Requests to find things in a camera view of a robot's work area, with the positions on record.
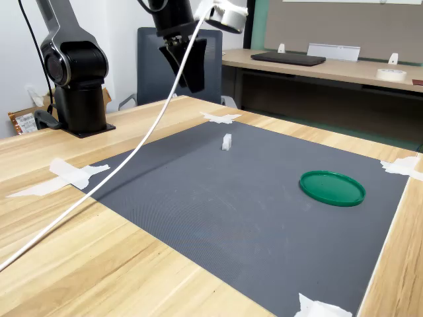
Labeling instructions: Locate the black closed laptop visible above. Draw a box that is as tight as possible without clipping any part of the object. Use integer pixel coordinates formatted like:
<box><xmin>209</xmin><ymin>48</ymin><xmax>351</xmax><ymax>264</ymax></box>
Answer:
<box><xmin>250</xmin><ymin>51</ymin><xmax>327</xmax><ymax>67</ymax></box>

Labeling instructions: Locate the white camera cable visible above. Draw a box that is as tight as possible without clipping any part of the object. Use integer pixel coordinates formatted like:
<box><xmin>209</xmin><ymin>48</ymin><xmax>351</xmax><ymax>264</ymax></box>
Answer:
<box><xmin>0</xmin><ymin>0</ymin><xmax>215</xmax><ymax>273</ymax></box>

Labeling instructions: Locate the dark grey mat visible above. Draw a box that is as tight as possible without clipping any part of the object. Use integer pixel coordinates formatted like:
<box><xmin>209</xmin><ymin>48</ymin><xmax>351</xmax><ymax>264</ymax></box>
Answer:
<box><xmin>86</xmin><ymin>119</ymin><xmax>411</xmax><ymax>317</ymax></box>

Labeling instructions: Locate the grey partition with green frame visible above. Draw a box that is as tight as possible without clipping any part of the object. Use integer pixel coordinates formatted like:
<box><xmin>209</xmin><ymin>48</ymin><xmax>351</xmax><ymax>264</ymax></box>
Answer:
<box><xmin>243</xmin><ymin>0</ymin><xmax>423</xmax><ymax>64</ymax></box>

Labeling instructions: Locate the beige office desk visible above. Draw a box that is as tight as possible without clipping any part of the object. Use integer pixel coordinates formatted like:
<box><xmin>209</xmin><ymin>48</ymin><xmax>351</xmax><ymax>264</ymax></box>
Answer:
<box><xmin>221</xmin><ymin>48</ymin><xmax>423</xmax><ymax>151</ymax></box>

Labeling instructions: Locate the thin black hanging cable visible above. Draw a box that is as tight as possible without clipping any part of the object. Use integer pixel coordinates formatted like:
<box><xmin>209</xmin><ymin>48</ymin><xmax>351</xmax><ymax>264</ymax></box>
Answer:
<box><xmin>17</xmin><ymin>0</ymin><xmax>56</xmax><ymax>115</ymax></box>

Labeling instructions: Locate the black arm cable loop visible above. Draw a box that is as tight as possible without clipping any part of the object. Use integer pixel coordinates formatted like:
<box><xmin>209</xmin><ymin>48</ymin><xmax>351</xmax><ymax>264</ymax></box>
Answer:
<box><xmin>135</xmin><ymin>0</ymin><xmax>158</xmax><ymax>15</ymax></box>

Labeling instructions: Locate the round green lid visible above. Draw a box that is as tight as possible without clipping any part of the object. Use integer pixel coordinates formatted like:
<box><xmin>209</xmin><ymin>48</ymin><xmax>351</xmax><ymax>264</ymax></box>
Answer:
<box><xmin>299</xmin><ymin>170</ymin><xmax>367</xmax><ymax>208</ymax></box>

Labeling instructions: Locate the blue-grey office chair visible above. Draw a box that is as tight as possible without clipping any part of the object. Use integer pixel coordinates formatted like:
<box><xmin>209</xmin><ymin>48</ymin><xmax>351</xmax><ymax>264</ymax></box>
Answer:
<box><xmin>118</xmin><ymin>26</ymin><xmax>239</xmax><ymax>112</ymax></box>

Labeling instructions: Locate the black table clamp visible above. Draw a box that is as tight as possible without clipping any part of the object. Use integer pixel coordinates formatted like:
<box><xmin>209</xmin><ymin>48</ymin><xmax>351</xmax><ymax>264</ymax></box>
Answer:
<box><xmin>34</xmin><ymin>109</ymin><xmax>62</xmax><ymax>130</ymax></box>

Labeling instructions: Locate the white sign holder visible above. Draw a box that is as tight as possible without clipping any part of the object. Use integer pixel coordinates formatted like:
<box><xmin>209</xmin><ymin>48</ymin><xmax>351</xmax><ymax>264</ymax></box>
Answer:
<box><xmin>306</xmin><ymin>42</ymin><xmax>361</xmax><ymax>63</ymax></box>

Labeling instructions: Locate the white camera box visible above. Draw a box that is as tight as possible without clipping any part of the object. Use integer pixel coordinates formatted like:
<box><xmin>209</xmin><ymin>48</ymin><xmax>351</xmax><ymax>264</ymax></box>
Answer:
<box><xmin>194</xmin><ymin>0</ymin><xmax>249</xmax><ymax>34</ymax></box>

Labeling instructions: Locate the white tape patch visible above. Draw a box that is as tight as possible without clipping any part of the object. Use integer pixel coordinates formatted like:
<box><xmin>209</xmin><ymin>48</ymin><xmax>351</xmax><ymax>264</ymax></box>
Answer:
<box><xmin>200</xmin><ymin>111</ymin><xmax>243</xmax><ymax>125</ymax></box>
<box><xmin>379</xmin><ymin>155</ymin><xmax>423</xmax><ymax>182</ymax></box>
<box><xmin>5</xmin><ymin>157</ymin><xmax>111</xmax><ymax>199</ymax></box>
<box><xmin>293</xmin><ymin>292</ymin><xmax>353</xmax><ymax>317</ymax></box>

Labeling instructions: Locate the cream masking tape roll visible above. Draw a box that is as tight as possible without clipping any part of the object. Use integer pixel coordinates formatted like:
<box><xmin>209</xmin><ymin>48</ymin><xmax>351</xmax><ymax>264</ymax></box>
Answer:
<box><xmin>375</xmin><ymin>68</ymin><xmax>408</xmax><ymax>82</ymax></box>

